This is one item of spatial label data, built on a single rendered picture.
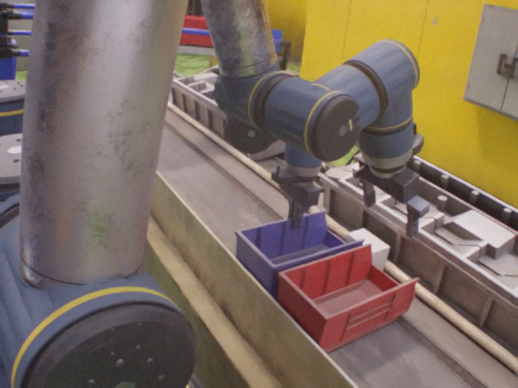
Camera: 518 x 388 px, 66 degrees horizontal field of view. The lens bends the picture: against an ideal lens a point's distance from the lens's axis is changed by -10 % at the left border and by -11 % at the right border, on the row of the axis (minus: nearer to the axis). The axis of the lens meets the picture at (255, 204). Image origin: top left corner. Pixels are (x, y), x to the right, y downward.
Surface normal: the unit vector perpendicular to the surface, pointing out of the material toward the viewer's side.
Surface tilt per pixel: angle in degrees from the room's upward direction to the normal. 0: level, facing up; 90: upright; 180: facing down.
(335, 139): 90
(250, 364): 0
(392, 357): 0
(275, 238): 88
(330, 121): 87
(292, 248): 88
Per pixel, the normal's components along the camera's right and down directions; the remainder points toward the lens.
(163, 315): 0.81, -0.28
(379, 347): 0.09, -0.88
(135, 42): 0.57, 0.42
